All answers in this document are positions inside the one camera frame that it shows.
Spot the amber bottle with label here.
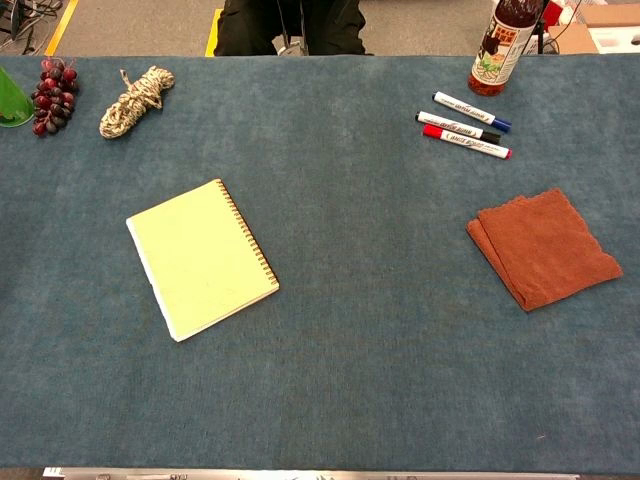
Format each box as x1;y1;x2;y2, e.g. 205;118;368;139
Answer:
467;0;544;98

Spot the blue felt table mat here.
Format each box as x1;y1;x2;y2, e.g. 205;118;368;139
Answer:
0;53;640;474

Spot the black cap whiteboard marker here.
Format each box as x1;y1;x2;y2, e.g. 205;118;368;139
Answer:
414;110;502;146

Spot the green plastic cone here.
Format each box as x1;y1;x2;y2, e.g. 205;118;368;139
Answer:
0;65;35;128

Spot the dark red grape bunch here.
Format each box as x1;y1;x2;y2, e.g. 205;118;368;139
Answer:
30;57;80;137

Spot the spiral kraft sketchbook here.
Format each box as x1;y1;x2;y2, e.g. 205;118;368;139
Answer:
125;178;281;343

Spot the black cable bundle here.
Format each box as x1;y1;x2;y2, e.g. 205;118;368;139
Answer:
0;0;66;54

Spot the folded brown cloth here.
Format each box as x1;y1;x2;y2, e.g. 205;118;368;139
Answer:
465;187;624;313

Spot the blue cap whiteboard marker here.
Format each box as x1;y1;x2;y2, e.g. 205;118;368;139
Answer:
431;90;513;134

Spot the red cap whiteboard marker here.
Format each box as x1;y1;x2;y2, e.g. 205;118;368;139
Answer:
422;123;513;161

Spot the aluminium table edge rail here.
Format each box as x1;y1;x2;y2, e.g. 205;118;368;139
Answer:
42;467;581;480

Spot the cardboard box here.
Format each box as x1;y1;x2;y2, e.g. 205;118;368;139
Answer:
547;0;640;55

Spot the beige coiled rope bundle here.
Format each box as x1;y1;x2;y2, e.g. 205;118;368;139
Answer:
98;65;176;140

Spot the person in black clothes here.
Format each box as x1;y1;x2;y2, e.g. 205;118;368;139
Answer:
213;0;375;57

